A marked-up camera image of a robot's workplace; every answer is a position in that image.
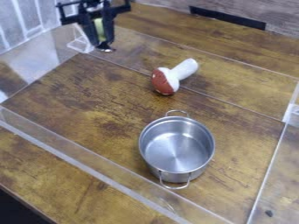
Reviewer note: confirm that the red white toy mushroom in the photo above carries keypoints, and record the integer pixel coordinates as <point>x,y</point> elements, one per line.
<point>166,79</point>

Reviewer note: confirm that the green handled metal spoon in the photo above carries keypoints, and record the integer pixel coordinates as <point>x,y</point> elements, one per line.
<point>105,43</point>

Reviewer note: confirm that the stainless steel pot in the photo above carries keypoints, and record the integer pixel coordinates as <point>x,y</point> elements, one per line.
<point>177,146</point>

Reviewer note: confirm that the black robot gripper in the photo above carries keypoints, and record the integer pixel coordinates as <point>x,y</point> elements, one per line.
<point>91,9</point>

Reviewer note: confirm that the clear acrylic barrier wall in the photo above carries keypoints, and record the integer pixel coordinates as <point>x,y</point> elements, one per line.
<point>79,105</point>

